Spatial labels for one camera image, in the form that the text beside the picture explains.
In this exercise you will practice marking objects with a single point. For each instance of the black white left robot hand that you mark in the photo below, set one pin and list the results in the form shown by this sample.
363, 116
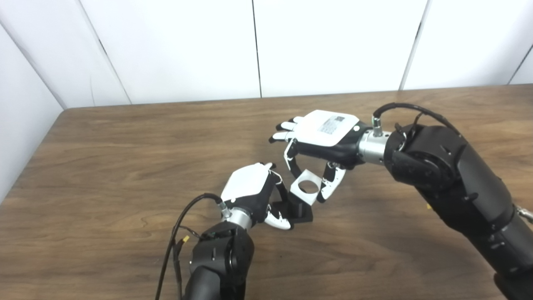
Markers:
247, 183

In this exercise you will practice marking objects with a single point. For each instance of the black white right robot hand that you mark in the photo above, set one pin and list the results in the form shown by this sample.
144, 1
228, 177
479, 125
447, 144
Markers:
329, 133

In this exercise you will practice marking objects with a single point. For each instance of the white square piece with hole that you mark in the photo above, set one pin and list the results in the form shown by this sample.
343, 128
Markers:
296, 189

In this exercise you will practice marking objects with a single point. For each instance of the black peg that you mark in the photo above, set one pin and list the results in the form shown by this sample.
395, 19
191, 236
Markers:
302, 212

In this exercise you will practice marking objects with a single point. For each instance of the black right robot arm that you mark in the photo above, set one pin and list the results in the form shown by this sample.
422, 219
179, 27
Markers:
462, 183

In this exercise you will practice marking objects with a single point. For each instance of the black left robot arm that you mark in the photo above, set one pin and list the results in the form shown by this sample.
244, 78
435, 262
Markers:
220, 262

